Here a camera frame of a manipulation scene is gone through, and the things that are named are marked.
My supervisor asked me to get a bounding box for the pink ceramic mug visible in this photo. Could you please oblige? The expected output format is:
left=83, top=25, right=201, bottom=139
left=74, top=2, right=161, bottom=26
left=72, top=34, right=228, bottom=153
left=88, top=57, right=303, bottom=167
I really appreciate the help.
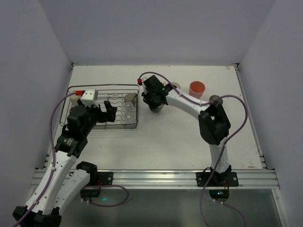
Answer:
left=162, top=82, right=181, bottom=89

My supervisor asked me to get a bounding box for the salmon pink tumbler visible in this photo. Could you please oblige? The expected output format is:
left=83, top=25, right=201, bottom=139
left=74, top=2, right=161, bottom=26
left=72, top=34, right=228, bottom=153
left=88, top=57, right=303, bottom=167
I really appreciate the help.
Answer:
left=188, top=81, right=205, bottom=99

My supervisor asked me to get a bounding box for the beige two-tier cup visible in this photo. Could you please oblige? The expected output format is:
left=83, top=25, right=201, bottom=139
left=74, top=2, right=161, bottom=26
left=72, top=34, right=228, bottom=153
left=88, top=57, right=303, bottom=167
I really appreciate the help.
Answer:
left=209, top=95, right=223, bottom=105

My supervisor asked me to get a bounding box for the black glossy mug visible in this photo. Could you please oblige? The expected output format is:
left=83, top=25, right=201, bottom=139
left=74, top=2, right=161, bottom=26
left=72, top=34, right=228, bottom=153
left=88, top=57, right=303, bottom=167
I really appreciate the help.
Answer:
left=150, top=105, right=164, bottom=113

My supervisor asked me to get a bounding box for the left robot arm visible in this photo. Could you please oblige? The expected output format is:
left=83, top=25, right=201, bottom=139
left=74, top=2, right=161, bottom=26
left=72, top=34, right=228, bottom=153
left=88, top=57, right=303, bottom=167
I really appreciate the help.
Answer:
left=13, top=101, right=117, bottom=227

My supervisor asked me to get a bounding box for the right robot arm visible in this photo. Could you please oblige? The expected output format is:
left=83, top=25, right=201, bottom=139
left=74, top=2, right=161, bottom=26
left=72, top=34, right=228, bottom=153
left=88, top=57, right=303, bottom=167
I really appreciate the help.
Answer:
left=137, top=75, right=231, bottom=186

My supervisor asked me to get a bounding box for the clear glass upper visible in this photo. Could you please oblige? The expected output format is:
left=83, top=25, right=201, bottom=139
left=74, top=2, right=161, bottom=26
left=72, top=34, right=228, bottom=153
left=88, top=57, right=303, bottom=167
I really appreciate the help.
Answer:
left=125, top=102, right=136, bottom=115

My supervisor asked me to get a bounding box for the clear glass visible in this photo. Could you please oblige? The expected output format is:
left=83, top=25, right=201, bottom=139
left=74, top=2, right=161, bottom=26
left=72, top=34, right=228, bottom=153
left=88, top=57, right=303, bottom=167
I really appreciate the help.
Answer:
left=125, top=102, right=136, bottom=115
left=125, top=113, right=136, bottom=124

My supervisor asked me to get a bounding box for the clear glass lower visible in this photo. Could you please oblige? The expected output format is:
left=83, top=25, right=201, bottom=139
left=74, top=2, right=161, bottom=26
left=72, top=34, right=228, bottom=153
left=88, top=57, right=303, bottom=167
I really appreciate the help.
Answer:
left=125, top=113, right=136, bottom=124

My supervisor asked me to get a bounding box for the small tan cup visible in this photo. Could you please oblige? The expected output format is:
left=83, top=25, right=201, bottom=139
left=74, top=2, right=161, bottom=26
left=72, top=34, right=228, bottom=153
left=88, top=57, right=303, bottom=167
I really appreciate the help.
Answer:
left=124, top=93, right=137, bottom=105

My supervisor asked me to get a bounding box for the left controller box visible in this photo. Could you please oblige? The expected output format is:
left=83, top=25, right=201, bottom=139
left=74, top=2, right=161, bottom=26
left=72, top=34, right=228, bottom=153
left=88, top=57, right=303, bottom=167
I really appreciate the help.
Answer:
left=80, top=188, right=101, bottom=199

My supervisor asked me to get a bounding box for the controller box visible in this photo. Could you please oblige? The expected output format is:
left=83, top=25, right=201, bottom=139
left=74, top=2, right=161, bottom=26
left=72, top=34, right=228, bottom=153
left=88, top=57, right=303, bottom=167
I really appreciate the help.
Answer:
left=80, top=188, right=101, bottom=199
left=209, top=189, right=230, bottom=200

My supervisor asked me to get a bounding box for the right controller box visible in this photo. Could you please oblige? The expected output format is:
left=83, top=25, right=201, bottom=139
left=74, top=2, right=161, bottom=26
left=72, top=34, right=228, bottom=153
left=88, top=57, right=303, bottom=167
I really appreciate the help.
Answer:
left=209, top=189, right=230, bottom=200

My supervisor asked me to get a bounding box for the wire dish rack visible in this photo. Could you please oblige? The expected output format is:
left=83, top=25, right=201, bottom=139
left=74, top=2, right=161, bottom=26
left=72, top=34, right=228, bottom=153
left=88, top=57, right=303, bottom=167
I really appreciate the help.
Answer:
left=67, top=84, right=139, bottom=130

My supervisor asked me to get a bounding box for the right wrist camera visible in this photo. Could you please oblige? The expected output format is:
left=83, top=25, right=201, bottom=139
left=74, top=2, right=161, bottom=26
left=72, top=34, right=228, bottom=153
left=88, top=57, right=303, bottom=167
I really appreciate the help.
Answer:
left=137, top=78, right=146, bottom=86

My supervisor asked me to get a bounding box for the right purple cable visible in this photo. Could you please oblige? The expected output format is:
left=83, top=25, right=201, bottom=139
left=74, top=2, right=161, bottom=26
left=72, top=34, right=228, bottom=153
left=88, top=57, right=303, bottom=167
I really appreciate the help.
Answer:
left=138, top=71, right=249, bottom=227

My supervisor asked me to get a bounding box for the purple cable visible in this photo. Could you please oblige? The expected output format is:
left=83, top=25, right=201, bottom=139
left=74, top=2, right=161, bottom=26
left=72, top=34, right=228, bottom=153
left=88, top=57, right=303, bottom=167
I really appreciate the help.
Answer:
left=138, top=71, right=249, bottom=227
left=11, top=91, right=130, bottom=227

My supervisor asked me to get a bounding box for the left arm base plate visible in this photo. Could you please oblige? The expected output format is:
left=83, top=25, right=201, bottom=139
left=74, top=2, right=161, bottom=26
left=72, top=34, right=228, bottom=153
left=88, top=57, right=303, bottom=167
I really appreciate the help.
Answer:
left=97, top=172, right=114, bottom=186

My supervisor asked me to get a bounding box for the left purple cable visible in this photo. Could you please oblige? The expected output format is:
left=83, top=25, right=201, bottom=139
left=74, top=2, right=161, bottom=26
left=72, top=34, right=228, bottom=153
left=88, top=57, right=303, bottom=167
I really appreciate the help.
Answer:
left=11, top=91, right=130, bottom=227

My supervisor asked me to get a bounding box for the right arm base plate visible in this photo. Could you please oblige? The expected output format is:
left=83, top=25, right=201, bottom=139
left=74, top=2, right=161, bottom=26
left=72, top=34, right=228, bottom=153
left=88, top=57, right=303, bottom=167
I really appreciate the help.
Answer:
left=196, top=166, right=239, bottom=187

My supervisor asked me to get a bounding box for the aluminium mounting rail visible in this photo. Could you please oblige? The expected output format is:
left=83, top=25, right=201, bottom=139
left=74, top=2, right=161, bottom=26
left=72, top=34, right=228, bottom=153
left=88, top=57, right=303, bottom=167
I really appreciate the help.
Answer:
left=98, top=170, right=279, bottom=189

